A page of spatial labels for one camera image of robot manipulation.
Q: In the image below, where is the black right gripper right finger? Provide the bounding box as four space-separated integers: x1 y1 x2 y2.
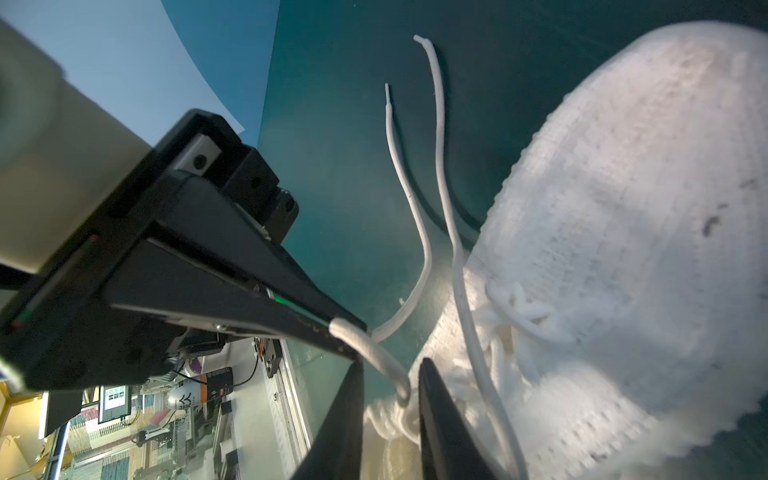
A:
418 358 496 480

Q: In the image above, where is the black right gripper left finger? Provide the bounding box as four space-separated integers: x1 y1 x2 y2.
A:
292 362 364 480

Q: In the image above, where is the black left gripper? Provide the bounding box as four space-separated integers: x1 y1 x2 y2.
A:
1 110 359 391

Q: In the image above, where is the white shoelace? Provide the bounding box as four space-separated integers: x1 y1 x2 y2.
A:
328 34 530 480

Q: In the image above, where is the white knit sneaker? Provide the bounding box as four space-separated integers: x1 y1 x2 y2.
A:
363 21 768 480

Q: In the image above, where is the orange white spray can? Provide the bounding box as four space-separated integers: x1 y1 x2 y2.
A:
167 379 208 410

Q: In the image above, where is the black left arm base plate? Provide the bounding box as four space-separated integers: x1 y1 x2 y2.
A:
257 338 283 379

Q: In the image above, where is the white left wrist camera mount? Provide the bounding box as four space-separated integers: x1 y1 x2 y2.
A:
1 23 151 274

